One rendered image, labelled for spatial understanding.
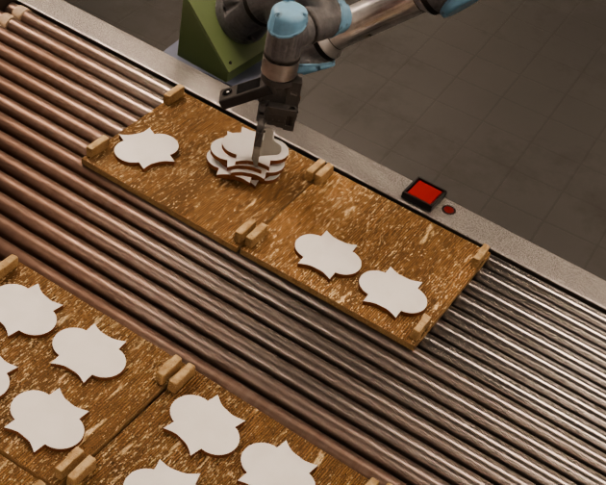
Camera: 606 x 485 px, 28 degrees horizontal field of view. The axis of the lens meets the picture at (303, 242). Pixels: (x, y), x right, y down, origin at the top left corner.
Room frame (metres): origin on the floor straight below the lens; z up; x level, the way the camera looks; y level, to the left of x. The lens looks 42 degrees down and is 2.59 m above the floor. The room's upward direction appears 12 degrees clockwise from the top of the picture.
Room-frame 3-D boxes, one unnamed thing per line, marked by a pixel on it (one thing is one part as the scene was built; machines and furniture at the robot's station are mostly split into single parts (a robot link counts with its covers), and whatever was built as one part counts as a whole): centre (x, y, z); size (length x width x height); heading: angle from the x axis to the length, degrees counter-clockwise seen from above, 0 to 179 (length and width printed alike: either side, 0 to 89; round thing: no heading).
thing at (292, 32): (2.07, 0.12, 1.29); 0.09 x 0.08 x 0.11; 139
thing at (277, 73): (2.07, 0.12, 1.21); 0.08 x 0.08 x 0.05
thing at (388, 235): (1.88, -0.14, 0.93); 0.41 x 0.35 x 0.02; 66
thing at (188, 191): (2.05, 0.24, 0.93); 0.41 x 0.35 x 0.02; 65
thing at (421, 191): (2.12, -0.24, 0.92); 0.06 x 0.06 x 0.01; 65
